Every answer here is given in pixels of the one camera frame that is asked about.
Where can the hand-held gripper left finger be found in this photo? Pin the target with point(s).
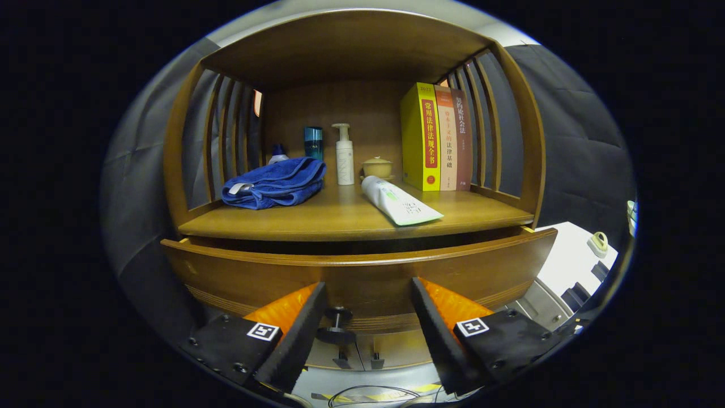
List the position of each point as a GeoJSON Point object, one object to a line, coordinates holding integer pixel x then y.
{"type": "Point", "coordinates": [297, 340]}

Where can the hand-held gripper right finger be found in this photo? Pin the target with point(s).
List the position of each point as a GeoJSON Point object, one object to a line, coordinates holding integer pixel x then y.
{"type": "Point", "coordinates": [442, 340]}

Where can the black drawer knob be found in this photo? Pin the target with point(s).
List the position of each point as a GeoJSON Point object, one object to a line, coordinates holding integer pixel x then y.
{"type": "Point", "coordinates": [337, 334]}

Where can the brown wooden drawer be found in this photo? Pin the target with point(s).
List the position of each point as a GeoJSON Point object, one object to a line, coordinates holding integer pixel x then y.
{"type": "Point", "coordinates": [374, 277]}

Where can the white and green tube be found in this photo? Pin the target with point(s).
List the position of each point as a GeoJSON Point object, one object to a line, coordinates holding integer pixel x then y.
{"type": "Point", "coordinates": [396, 201]}

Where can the wooden cabinet door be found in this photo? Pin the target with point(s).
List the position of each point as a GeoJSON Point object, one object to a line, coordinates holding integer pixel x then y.
{"type": "Point", "coordinates": [325, 357]}
{"type": "Point", "coordinates": [402, 351]}

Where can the brown wooden countertop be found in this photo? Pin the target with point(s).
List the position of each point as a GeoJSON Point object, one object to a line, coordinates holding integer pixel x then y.
{"type": "Point", "coordinates": [340, 215]}

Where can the white side cabinet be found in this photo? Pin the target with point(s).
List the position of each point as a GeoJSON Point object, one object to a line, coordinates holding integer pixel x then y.
{"type": "Point", "coordinates": [566, 255]}

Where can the brown wooden cabinet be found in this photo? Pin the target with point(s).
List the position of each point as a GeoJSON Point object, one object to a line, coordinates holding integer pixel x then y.
{"type": "Point", "coordinates": [351, 45]}

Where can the yellow black hazard tape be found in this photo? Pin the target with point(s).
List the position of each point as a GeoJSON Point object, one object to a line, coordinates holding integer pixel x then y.
{"type": "Point", "coordinates": [430, 387]}

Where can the small black block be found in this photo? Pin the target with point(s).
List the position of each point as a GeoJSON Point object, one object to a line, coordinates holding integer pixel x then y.
{"type": "Point", "coordinates": [600, 271]}
{"type": "Point", "coordinates": [578, 296]}

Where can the folded blue towel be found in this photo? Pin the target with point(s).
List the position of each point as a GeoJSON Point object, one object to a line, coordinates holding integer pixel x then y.
{"type": "Point", "coordinates": [272, 184]}

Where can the white pump bottle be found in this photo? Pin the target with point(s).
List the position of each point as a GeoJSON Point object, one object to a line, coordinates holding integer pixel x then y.
{"type": "Point", "coordinates": [344, 164]}

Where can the small green white object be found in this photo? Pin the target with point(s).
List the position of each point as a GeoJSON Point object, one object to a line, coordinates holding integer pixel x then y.
{"type": "Point", "coordinates": [597, 245]}

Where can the tan lidded teacup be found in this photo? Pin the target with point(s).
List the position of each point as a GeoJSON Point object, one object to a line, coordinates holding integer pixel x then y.
{"type": "Point", "coordinates": [376, 168]}

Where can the small white blue-capped bottle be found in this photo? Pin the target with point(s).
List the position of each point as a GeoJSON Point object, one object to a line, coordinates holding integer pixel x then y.
{"type": "Point", "coordinates": [277, 154]}

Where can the orange and cream book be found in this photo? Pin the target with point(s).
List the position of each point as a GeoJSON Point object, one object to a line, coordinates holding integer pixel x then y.
{"type": "Point", "coordinates": [447, 141]}

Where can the teal bottle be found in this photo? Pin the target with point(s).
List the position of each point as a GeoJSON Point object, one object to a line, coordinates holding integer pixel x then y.
{"type": "Point", "coordinates": [313, 141]}

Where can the thick yellow book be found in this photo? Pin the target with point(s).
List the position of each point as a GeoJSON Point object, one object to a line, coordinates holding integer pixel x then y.
{"type": "Point", "coordinates": [419, 141]}

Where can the brown book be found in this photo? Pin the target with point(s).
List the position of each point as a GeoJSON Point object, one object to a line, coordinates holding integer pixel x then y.
{"type": "Point", "coordinates": [464, 141]}

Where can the white cup with utensils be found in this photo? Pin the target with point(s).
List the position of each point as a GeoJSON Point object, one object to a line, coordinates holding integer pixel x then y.
{"type": "Point", "coordinates": [630, 218]}

